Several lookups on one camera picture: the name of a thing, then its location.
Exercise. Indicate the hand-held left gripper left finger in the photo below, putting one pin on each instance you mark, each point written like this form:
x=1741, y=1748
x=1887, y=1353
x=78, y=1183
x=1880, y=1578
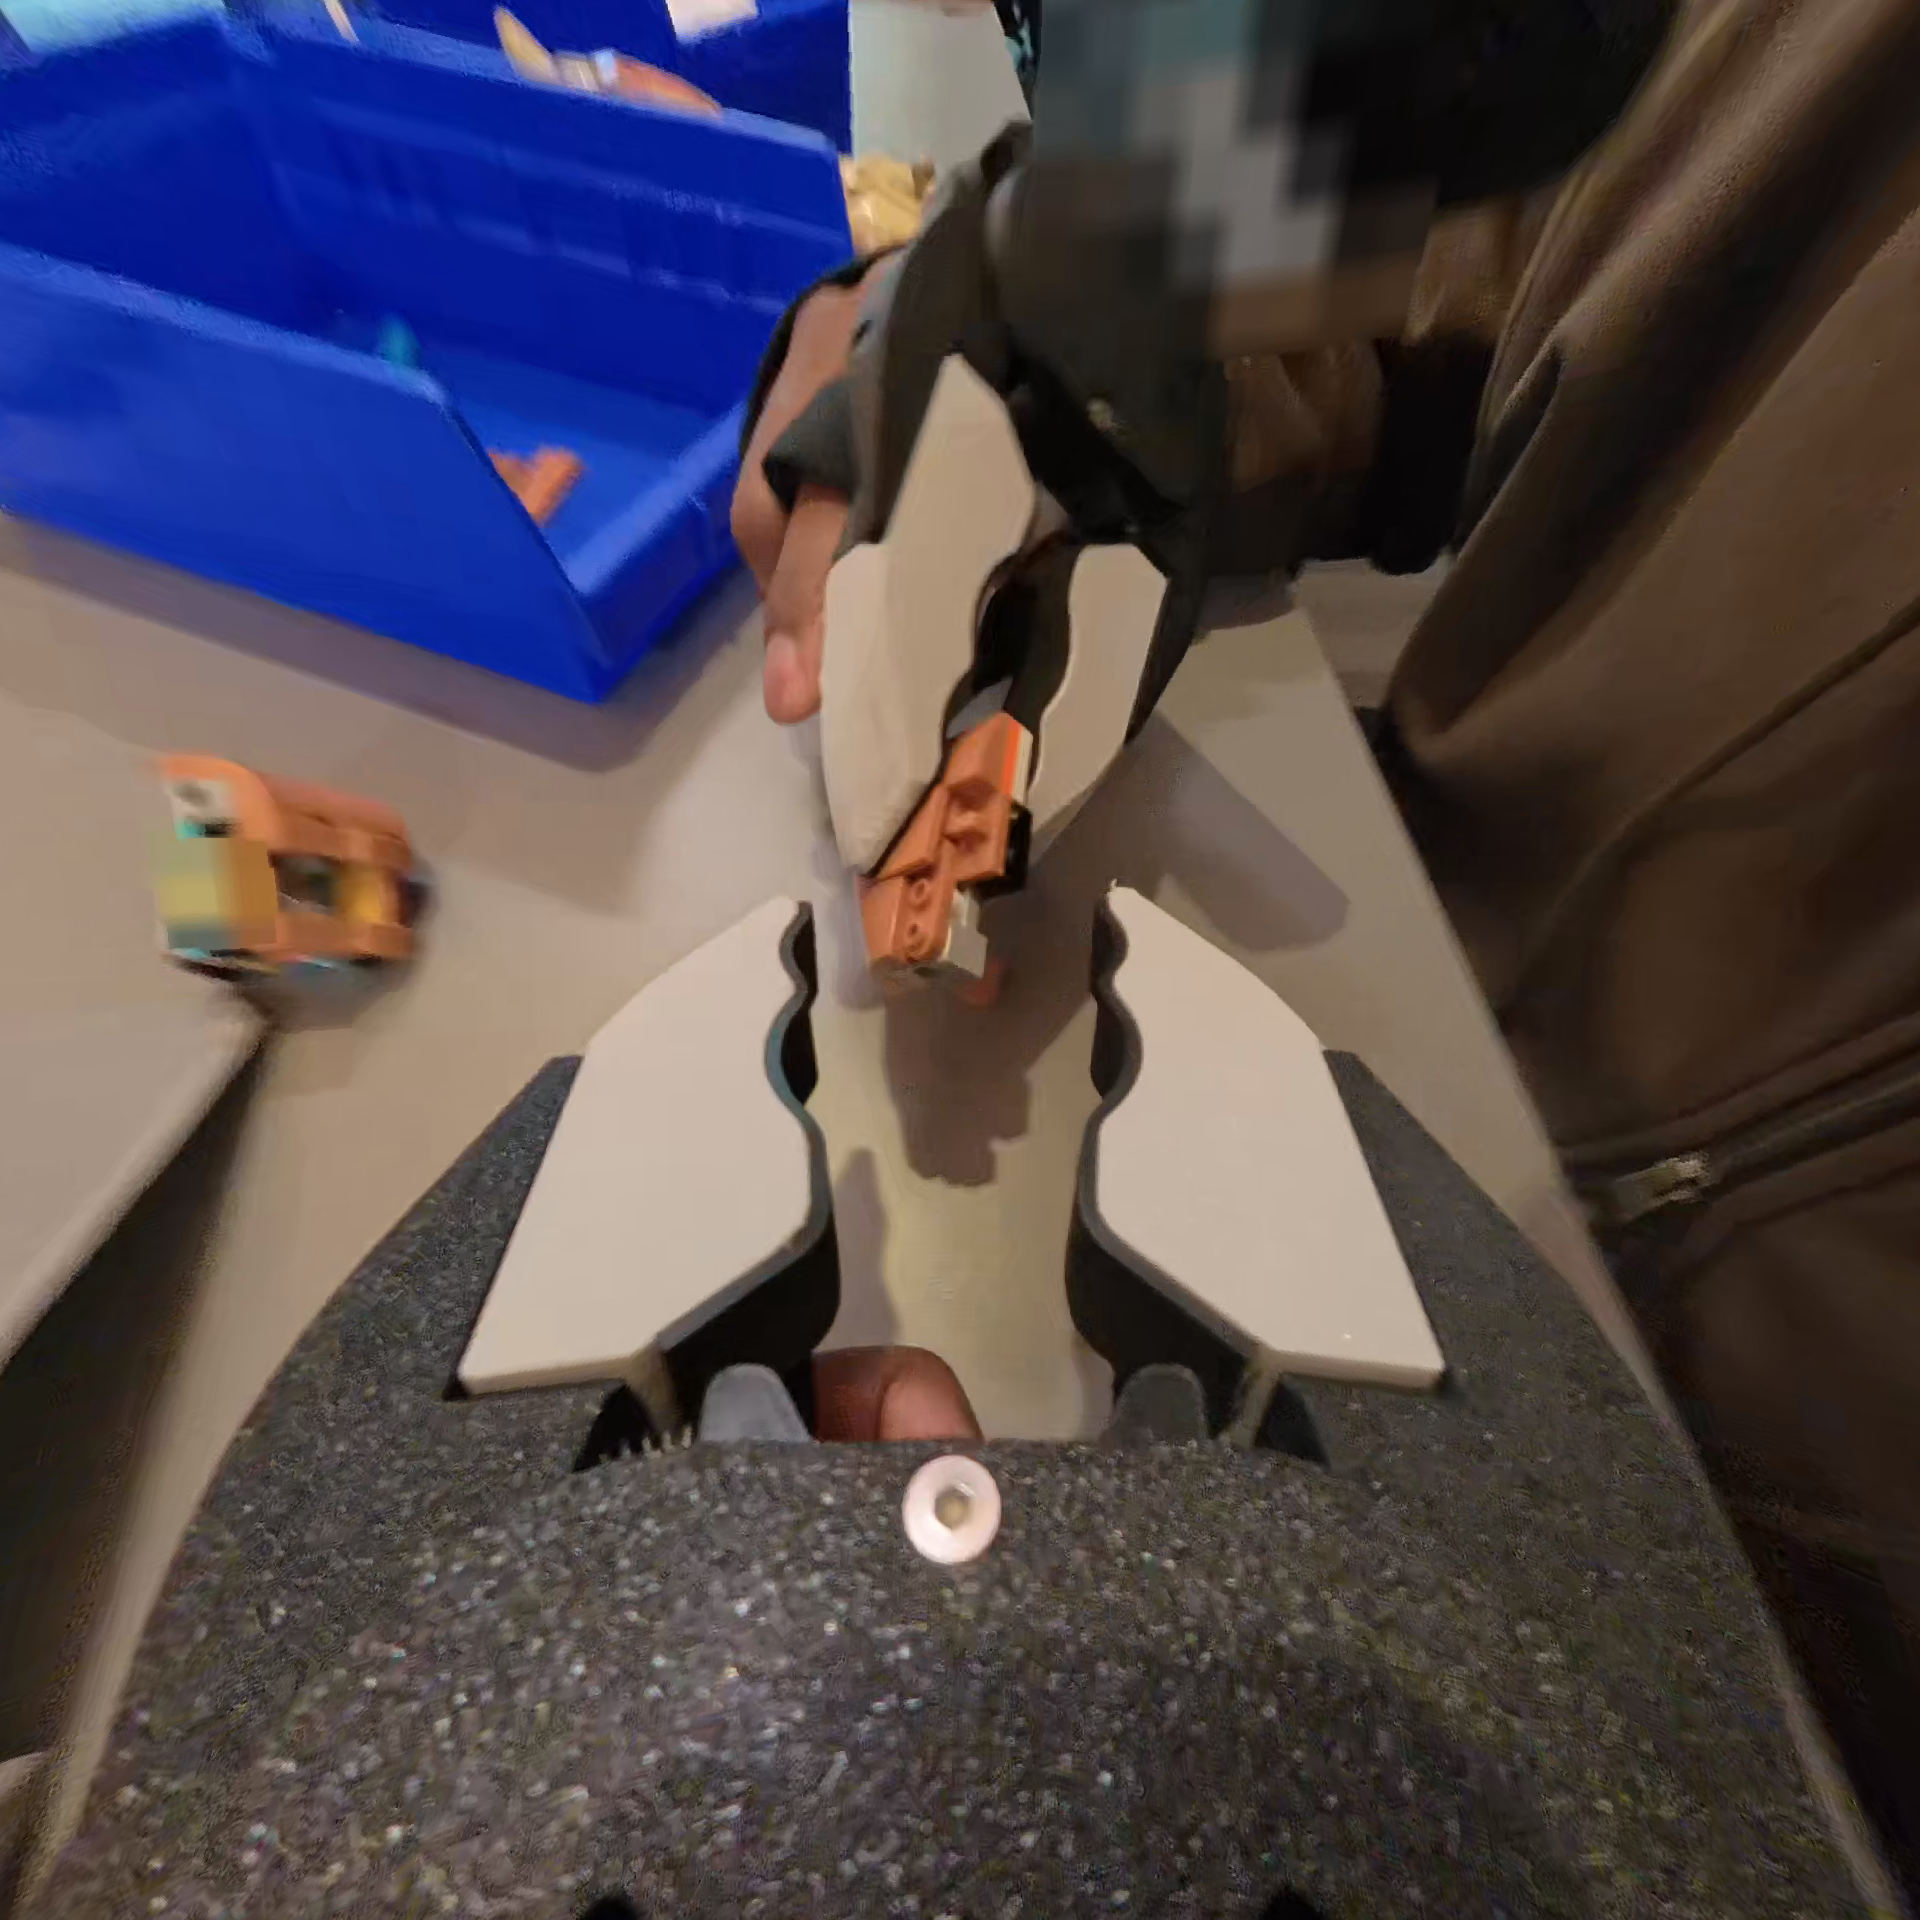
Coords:
x=646, y=1184

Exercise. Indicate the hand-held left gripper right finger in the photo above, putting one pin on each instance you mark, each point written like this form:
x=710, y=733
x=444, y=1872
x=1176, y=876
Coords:
x=1260, y=1184

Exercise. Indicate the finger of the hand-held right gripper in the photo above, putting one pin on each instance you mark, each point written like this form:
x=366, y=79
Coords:
x=916, y=600
x=1109, y=661

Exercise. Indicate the brown toy brick assembly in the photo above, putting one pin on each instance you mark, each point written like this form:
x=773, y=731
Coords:
x=939, y=868

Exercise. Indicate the blue plastic bin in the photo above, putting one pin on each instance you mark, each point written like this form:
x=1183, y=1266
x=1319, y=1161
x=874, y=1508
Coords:
x=224, y=451
x=780, y=76

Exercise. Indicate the person's right hand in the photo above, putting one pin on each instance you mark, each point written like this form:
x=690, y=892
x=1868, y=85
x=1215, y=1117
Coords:
x=788, y=600

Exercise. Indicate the tan brick figure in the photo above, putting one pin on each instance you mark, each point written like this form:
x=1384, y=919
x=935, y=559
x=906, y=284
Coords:
x=885, y=202

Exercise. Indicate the small brown toy brick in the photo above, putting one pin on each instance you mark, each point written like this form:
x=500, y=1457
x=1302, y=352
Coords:
x=518, y=487
x=558, y=474

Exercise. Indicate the brown toy brick vehicle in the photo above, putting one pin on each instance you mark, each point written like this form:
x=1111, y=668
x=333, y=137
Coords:
x=285, y=868

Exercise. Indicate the open grey booklet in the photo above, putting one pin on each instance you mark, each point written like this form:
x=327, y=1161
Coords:
x=106, y=1109

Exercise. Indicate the teal toy brick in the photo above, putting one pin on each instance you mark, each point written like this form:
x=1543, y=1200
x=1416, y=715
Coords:
x=404, y=340

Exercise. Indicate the white toy part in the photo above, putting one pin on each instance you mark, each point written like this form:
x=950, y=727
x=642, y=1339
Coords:
x=710, y=13

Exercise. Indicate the heap of brown toy parts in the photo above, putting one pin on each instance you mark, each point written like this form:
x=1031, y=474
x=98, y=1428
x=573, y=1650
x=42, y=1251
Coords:
x=629, y=82

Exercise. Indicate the person's brown jacket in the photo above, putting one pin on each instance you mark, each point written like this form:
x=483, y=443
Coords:
x=1725, y=751

